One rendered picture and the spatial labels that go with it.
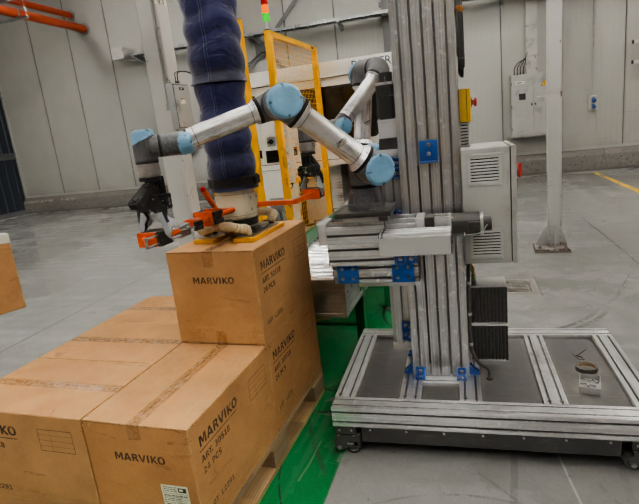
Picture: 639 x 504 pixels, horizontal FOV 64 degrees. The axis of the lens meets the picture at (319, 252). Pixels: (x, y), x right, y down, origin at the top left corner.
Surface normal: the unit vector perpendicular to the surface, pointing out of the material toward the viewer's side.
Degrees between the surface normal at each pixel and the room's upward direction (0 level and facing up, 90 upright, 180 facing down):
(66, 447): 90
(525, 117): 90
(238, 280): 90
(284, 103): 85
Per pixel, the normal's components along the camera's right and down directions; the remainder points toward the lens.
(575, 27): -0.25, 0.25
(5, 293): 0.78, 0.07
